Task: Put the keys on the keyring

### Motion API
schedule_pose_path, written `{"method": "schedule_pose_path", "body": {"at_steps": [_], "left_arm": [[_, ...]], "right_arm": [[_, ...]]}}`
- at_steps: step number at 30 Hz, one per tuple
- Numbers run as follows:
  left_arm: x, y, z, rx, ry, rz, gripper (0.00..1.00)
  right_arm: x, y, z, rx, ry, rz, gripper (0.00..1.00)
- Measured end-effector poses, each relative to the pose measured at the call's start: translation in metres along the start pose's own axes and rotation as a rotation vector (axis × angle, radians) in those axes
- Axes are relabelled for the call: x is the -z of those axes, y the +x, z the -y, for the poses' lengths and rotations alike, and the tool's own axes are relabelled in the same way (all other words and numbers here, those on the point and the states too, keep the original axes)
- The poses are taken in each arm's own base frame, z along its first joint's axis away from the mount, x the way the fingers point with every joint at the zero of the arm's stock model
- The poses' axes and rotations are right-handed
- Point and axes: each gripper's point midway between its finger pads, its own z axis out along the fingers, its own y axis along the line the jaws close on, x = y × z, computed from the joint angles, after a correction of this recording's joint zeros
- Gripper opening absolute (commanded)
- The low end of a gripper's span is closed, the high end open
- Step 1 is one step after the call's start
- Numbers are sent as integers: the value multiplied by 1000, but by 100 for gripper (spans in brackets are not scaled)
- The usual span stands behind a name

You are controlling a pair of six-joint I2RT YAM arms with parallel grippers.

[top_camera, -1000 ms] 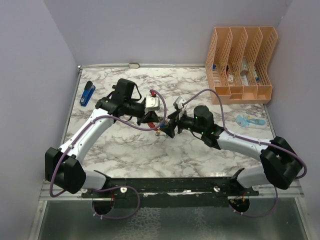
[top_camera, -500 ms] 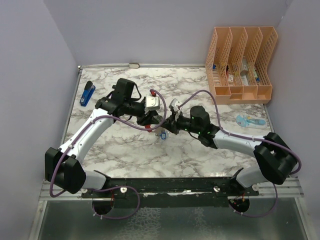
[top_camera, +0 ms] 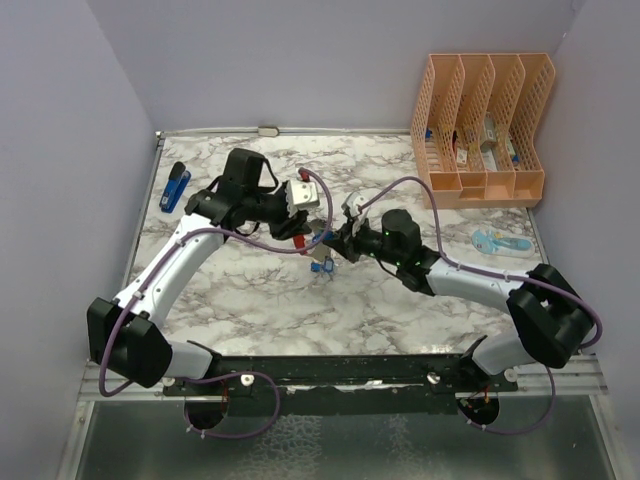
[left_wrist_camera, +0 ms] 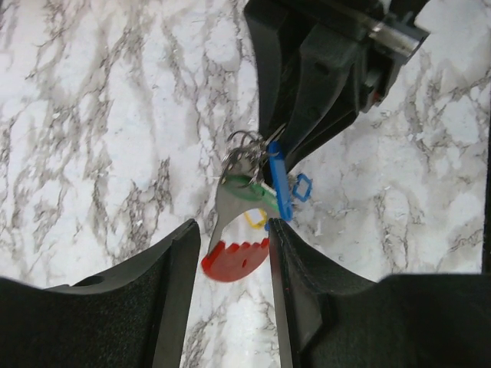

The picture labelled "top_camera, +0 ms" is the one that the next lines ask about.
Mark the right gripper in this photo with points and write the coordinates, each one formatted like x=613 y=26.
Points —
x=346 y=244

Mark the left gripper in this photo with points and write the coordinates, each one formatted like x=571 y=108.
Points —
x=293 y=224

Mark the peach plastic file organizer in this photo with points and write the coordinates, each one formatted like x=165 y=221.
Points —
x=474 y=126

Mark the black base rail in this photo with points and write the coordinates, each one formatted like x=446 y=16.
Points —
x=339 y=385

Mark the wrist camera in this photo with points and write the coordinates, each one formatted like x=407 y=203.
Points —
x=301 y=195
x=355 y=209

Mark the blue stapler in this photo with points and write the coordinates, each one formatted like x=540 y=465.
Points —
x=177 y=182

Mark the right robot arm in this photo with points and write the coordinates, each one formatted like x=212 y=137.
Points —
x=550 y=321

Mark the light blue packaged item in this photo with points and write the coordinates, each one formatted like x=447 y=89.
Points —
x=494 y=242

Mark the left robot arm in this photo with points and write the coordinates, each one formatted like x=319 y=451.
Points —
x=125 y=334

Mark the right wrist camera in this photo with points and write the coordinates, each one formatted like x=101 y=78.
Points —
x=355 y=209

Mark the blue tag key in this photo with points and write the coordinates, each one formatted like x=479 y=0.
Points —
x=325 y=266

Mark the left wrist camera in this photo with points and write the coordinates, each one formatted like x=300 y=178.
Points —
x=301 y=195

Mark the white table edge clip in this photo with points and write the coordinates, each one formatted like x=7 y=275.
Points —
x=268 y=131

